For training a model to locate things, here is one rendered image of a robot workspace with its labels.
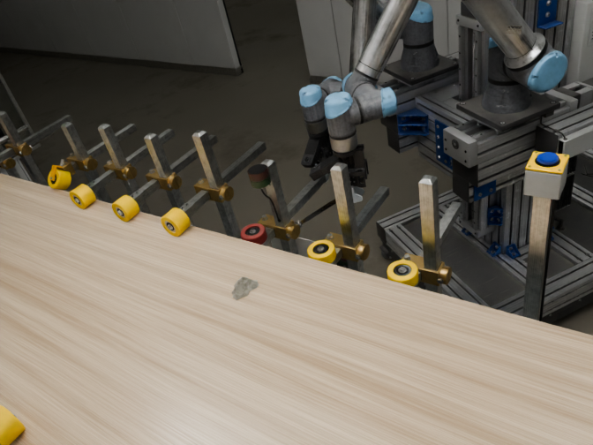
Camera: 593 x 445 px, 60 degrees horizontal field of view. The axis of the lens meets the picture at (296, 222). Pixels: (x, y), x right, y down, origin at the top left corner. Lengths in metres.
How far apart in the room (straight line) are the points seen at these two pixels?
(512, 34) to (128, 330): 1.27
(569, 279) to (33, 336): 1.94
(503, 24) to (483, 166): 0.49
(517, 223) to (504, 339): 1.20
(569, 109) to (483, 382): 1.08
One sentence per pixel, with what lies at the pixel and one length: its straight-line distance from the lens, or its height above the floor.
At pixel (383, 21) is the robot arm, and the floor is 1.41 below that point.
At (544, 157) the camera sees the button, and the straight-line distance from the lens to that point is 1.17.
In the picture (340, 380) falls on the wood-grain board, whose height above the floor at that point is 0.90.
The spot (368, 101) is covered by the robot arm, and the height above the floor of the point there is 1.26.
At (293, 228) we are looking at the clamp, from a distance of 1.64.
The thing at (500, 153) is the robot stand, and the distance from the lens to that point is 1.81.
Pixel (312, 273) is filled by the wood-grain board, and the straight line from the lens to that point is 1.41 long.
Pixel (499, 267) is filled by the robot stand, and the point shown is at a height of 0.21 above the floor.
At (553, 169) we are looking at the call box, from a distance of 1.16.
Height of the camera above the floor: 1.84
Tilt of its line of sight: 36 degrees down
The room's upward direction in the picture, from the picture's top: 14 degrees counter-clockwise
